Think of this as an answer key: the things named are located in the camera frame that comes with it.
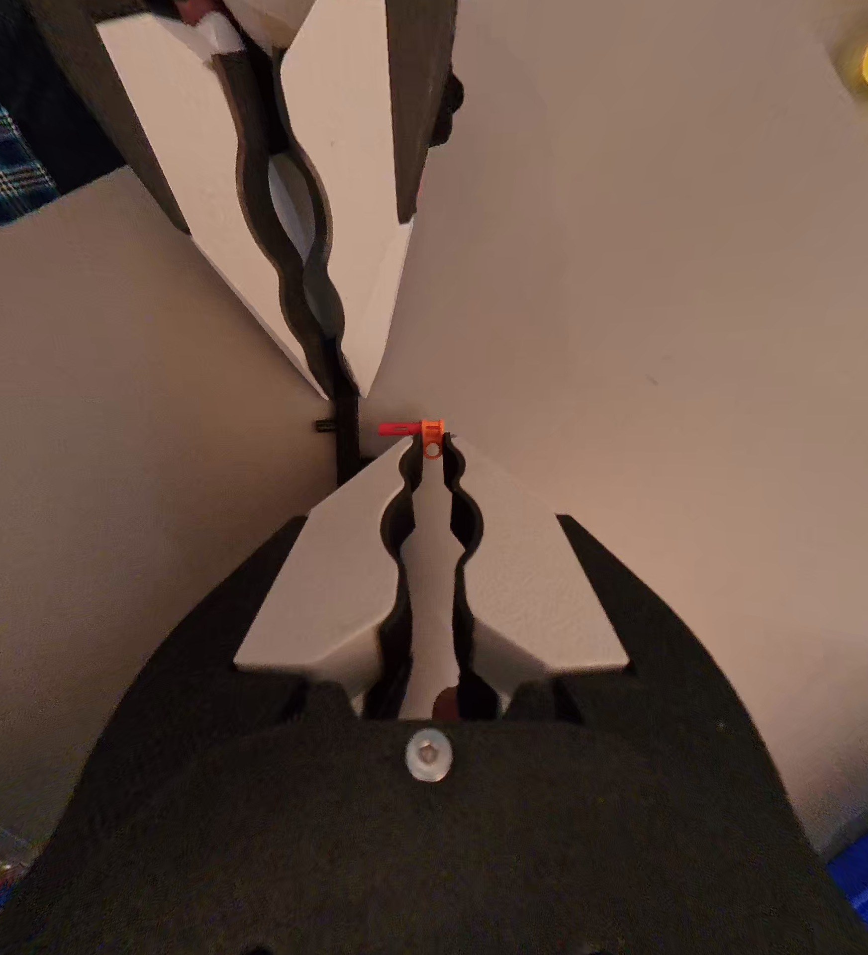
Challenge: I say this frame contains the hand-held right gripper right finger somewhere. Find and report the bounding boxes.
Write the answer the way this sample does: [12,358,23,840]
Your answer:
[440,435,631,721]

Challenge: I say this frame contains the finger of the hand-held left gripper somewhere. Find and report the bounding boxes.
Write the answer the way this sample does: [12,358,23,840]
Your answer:
[273,0,414,398]
[96,11,341,400]

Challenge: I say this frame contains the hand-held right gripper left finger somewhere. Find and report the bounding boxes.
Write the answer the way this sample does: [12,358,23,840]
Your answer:
[234,435,425,721]

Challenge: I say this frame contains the black brick beam assembly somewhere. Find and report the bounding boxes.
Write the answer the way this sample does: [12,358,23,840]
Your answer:
[314,351,364,487]

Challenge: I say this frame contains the grey desk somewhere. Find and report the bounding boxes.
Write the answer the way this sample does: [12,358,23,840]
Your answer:
[0,0,868,859]

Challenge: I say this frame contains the dark blue clothing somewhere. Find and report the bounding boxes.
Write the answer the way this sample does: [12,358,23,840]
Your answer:
[0,0,125,247]

